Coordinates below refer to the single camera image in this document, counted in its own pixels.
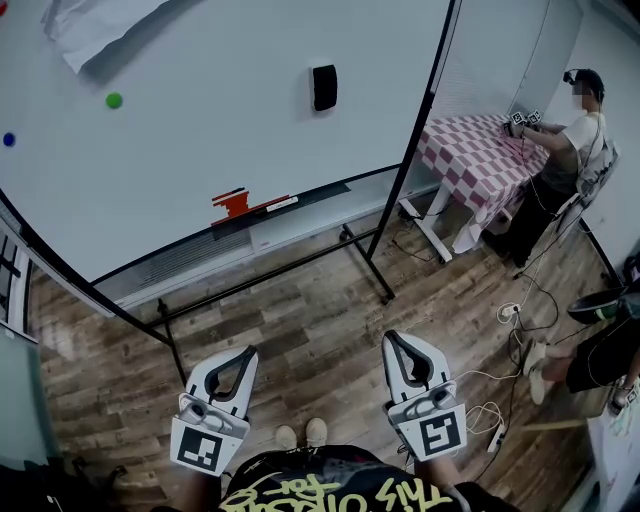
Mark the white power strip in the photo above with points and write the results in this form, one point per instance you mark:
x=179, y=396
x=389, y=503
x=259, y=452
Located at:
x=496, y=440
x=509, y=311

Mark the white paper sheet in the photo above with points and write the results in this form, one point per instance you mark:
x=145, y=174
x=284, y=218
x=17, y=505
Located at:
x=95, y=25

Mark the grey chair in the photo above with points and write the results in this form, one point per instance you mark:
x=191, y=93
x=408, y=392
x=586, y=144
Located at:
x=595, y=175

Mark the pink checkered tablecloth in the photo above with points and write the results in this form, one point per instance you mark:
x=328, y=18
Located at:
x=470, y=155

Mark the red box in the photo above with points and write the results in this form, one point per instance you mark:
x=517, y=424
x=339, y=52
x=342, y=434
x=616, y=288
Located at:
x=234, y=206

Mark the person's black printed t-shirt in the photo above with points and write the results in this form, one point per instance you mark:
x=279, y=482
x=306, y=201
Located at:
x=350, y=485

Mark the person's left forearm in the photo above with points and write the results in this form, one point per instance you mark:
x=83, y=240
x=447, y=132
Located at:
x=202, y=490

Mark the person's beige shoe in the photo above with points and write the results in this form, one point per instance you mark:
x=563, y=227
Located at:
x=286, y=437
x=316, y=432

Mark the blue round magnet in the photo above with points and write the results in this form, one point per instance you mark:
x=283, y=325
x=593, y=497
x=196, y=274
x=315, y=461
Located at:
x=8, y=139

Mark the white marker pen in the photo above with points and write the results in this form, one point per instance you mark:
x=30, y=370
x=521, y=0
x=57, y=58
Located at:
x=281, y=203

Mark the green round magnet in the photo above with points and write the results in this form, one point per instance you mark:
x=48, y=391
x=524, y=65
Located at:
x=114, y=100

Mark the person's left beige shoe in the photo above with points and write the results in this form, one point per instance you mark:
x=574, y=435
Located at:
x=286, y=437

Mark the wooden stick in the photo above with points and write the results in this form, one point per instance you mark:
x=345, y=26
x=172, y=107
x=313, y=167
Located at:
x=552, y=426

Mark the black whiteboard eraser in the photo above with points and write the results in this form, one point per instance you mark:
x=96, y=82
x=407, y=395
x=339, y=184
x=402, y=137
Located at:
x=324, y=87

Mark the person's right beige shoe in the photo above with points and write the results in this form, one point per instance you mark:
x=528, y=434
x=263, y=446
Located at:
x=316, y=432

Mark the white scribbled table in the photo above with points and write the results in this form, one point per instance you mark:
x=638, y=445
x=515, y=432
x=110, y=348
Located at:
x=617, y=455

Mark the black marker pen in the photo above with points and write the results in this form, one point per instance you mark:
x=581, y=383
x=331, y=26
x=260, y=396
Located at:
x=235, y=191

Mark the large white whiteboard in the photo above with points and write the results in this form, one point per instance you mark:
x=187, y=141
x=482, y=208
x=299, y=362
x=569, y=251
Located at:
x=200, y=100

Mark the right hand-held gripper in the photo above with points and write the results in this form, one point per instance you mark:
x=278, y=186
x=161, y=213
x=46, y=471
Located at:
x=435, y=425

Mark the black bag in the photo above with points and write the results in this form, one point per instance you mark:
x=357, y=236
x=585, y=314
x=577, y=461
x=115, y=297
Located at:
x=55, y=487

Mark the person's right forearm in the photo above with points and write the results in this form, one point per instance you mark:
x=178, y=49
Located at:
x=435, y=472

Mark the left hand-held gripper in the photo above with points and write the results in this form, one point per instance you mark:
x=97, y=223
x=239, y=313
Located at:
x=202, y=440

